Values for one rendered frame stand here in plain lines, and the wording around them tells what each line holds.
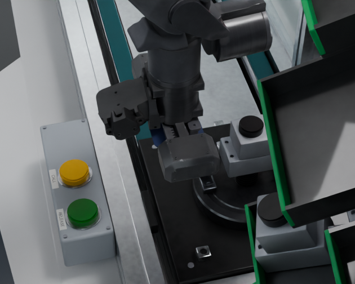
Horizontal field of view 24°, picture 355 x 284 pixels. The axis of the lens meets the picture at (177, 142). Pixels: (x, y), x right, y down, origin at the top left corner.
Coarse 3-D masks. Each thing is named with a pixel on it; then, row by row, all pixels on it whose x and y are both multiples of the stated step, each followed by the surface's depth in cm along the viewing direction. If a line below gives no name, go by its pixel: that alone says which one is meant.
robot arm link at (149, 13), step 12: (132, 0) 78; (144, 0) 78; (156, 0) 78; (168, 0) 78; (180, 0) 79; (204, 0) 80; (144, 12) 79; (156, 12) 79; (168, 12) 80; (156, 24) 80; (168, 24) 81
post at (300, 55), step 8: (304, 16) 114; (304, 24) 115; (296, 32) 118; (304, 32) 115; (296, 40) 119; (304, 40) 116; (312, 40) 117; (296, 48) 120; (304, 48) 117; (312, 48) 118; (296, 56) 121; (304, 56) 118; (312, 56) 119; (296, 64) 121
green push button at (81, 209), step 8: (80, 200) 107; (88, 200) 107; (72, 208) 106; (80, 208) 106; (88, 208) 106; (96, 208) 106; (72, 216) 105; (80, 216) 105; (88, 216) 105; (96, 216) 106; (80, 224) 105; (88, 224) 105
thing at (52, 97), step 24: (24, 0) 153; (48, 0) 153; (24, 24) 148; (48, 24) 148; (24, 48) 144; (48, 48) 144; (24, 72) 140; (48, 72) 140; (48, 96) 136; (72, 96) 136; (48, 120) 132; (72, 120) 132; (48, 192) 122; (96, 264) 114
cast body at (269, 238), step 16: (272, 208) 69; (256, 224) 70; (272, 224) 68; (288, 224) 68; (320, 224) 70; (256, 240) 72; (272, 240) 69; (288, 240) 69; (304, 240) 68; (320, 240) 70; (256, 256) 71; (272, 256) 71; (288, 256) 71; (304, 256) 70; (320, 256) 70
